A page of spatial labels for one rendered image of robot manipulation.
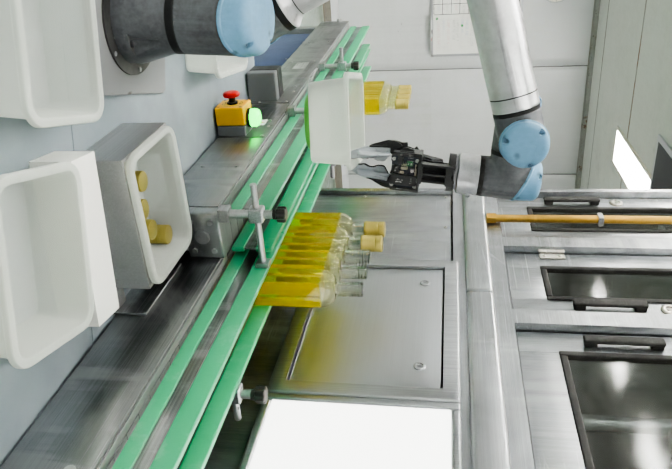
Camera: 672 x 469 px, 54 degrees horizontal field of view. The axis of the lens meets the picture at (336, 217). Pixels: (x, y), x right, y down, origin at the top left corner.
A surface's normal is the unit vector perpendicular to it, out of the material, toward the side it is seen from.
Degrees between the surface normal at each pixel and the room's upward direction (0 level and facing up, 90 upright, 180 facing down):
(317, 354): 90
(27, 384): 0
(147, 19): 73
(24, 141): 0
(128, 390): 90
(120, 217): 90
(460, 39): 90
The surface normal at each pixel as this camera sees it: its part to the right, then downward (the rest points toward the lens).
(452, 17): -0.15, 0.45
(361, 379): -0.07, -0.89
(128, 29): 0.14, 0.52
